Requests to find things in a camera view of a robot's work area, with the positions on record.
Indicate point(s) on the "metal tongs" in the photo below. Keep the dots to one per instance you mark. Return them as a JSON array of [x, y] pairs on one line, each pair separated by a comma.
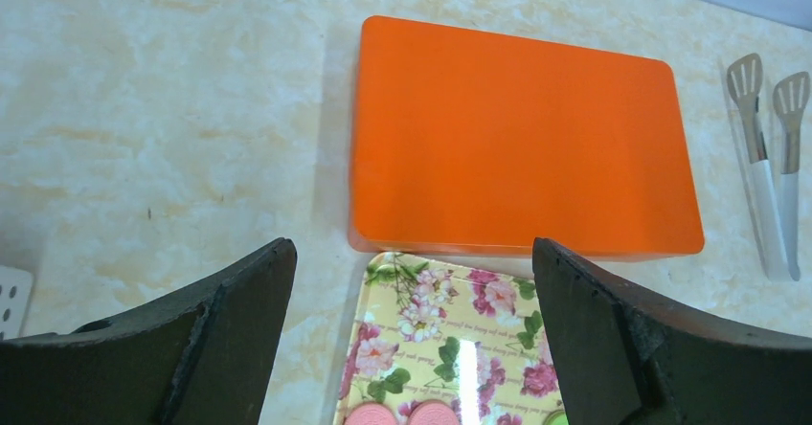
[[777, 203]]

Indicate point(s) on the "orange box lid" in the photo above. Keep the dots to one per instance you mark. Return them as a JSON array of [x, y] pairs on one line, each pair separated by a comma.
[[473, 143]]

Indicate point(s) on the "green cookie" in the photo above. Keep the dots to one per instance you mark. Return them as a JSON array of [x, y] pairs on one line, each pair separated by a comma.
[[556, 418]]

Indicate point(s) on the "floral serving tray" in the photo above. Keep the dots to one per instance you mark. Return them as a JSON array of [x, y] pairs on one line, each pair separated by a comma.
[[470, 338]]

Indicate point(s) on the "pink cookie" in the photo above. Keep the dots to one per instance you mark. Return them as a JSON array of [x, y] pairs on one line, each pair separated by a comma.
[[371, 414], [433, 413]]

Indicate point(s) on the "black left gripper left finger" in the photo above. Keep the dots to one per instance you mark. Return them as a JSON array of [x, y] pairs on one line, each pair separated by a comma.
[[202, 354]]

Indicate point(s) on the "white plastic basket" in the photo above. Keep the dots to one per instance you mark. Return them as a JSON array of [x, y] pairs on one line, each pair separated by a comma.
[[16, 288]]

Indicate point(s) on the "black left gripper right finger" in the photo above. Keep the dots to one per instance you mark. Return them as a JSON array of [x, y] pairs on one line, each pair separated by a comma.
[[624, 354]]

